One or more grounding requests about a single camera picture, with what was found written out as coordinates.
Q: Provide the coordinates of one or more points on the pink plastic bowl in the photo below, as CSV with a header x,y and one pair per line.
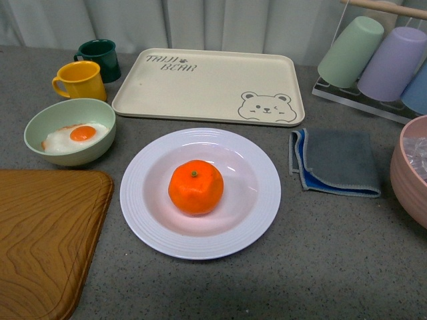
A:
x,y
408,186

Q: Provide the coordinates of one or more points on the wooden cutting board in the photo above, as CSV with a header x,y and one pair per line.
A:
x,y
50,225

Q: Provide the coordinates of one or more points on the white cup rack wooden handle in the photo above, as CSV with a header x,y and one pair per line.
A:
x,y
352,97

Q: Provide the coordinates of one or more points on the grey curtain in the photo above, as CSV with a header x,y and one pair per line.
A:
x,y
300,30

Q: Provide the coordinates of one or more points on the light green bowl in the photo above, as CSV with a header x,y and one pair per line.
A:
x,y
66,113

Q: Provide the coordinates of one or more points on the beige plastic cup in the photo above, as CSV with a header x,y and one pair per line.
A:
x,y
387,20

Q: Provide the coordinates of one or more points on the purple plastic cup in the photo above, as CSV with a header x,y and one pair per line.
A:
x,y
393,64

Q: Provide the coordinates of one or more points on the yellow mug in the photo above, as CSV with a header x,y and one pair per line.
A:
x,y
80,79

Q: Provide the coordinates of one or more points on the white ridged plate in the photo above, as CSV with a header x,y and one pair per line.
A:
x,y
251,199

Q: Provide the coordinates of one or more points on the beige bear serving tray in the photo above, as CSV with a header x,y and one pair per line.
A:
x,y
212,86

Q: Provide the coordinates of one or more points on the clear fake ice cubes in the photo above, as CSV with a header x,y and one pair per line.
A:
x,y
415,150

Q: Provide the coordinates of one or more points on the dark green mug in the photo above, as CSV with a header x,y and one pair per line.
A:
x,y
102,52

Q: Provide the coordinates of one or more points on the green plastic cup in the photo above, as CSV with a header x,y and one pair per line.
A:
x,y
351,52

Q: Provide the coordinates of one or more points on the fake fried egg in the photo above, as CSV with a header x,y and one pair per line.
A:
x,y
73,138

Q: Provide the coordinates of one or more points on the grey blue folded cloth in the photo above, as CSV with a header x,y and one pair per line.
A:
x,y
334,161

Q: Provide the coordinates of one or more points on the orange mandarin fruit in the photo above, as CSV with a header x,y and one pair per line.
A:
x,y
196,187

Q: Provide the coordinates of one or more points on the blue plastic cup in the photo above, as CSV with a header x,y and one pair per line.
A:
x,y
414,95

